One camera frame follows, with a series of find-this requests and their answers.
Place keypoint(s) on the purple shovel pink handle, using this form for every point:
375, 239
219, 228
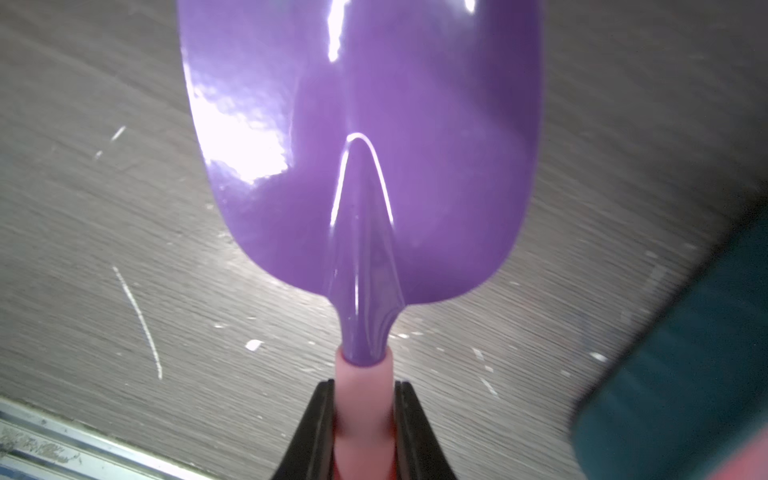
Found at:
380, 154

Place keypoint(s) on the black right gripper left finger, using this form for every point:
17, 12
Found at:
309, 455

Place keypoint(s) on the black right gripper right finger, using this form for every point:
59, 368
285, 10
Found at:
418, 453

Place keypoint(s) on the dark teal storage box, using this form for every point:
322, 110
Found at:
689, 399

